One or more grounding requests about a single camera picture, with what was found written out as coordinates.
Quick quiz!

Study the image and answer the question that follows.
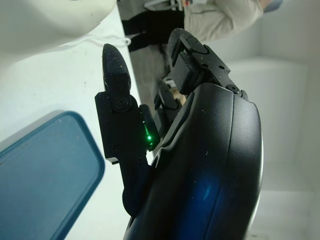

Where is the person in beige jacket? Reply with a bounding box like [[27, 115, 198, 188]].
[[121, 0, 285, 54]]

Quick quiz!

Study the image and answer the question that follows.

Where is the grey metal shelf rack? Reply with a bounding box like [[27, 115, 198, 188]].
[[143, 0, 184, 12]]

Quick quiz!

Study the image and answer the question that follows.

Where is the blue plastic tray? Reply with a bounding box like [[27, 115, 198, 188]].
[[0, 110, 106, 240]]

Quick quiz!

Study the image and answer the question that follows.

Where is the white toaster power cable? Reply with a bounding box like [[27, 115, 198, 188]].
[[86, 34, 133, 48]]

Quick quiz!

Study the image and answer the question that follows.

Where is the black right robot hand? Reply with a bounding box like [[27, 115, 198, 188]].
[[94, 28, 265, 240]]

